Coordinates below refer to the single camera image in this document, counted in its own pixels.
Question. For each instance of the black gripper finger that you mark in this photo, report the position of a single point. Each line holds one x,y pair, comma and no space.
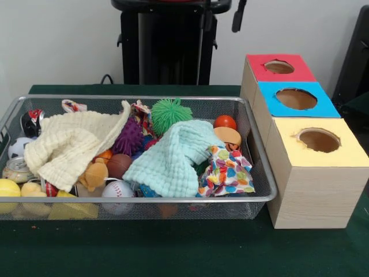
236,23

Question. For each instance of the silver mesh bin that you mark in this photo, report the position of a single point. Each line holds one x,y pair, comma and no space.
201,209

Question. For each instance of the wooden box with three holes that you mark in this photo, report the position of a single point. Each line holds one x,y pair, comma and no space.
317,196

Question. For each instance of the green puffer ball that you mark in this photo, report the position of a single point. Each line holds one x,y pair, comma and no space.
170,114

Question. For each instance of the black upright panel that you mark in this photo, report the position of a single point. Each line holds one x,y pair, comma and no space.
354,57

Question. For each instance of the dark green table cloth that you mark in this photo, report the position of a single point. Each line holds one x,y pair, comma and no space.
173,248
357,109

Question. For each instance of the colourful dotted cloth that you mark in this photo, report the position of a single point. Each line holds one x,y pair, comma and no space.
227,173

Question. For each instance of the purple spiky ball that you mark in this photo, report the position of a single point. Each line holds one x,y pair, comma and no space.
129,137

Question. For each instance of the mint green waffle cloth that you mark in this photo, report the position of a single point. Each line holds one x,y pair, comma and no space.
167,164

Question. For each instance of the brown toy football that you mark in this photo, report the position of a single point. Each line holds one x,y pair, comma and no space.
119,166

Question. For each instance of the cream waffle cloth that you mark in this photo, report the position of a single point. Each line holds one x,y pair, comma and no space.
69,138

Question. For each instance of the white baseball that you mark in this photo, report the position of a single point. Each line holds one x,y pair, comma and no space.
116,189

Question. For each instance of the small soccer ball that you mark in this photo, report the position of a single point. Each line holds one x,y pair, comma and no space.
18,147

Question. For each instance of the yellow ball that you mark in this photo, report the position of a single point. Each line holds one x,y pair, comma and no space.
8,187

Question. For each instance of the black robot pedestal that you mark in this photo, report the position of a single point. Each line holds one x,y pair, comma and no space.
161,57

